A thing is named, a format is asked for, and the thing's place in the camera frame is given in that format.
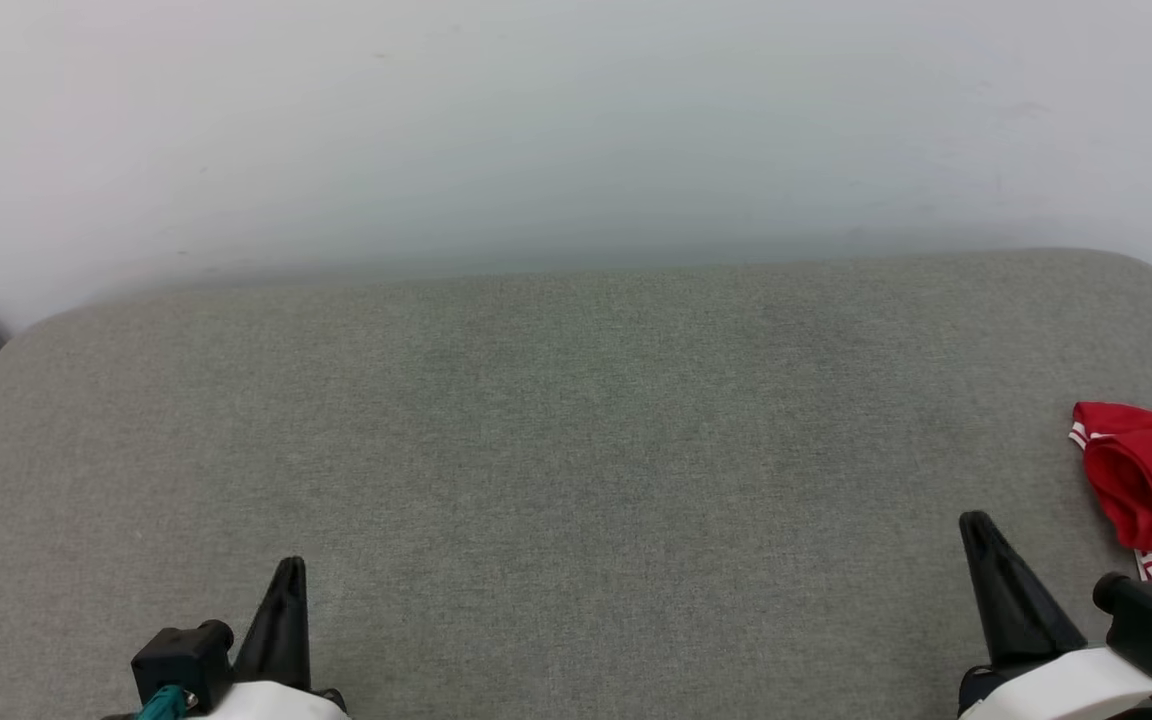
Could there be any left camera cable teal connector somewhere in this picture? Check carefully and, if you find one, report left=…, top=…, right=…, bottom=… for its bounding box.
left=101, top=685, right=193, bottom=720

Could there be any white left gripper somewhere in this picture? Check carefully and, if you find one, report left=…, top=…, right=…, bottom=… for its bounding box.
left=186, top=556, right=349, bottom=720

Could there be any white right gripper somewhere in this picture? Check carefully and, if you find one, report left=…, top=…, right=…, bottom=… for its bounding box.
left=956, top=511, right=1152, bottom=720

